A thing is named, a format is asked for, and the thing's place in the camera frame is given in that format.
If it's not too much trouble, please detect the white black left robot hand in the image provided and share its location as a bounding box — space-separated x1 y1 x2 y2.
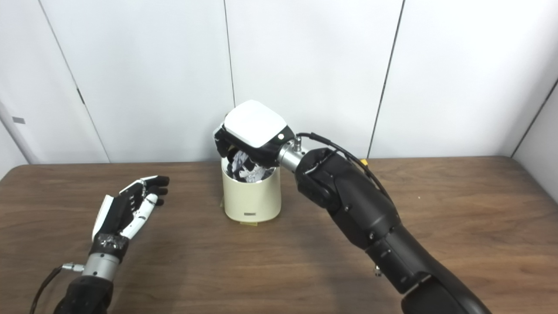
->
92 175 170 259

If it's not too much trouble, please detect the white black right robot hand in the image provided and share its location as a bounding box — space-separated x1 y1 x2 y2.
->
213 100 296 169

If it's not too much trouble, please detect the white paper ball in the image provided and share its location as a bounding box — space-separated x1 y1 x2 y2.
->
229 149 267 182

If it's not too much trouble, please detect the cream-colored bin body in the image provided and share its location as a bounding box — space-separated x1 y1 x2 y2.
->
221 153 282 223

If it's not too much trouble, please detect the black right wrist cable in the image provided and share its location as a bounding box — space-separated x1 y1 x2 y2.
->
294 133 393 202

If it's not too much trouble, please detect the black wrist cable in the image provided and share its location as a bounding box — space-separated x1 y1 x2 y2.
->
294 133 393 202
30 263 85 314

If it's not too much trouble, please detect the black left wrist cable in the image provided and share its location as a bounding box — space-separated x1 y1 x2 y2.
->
30 263 85 314

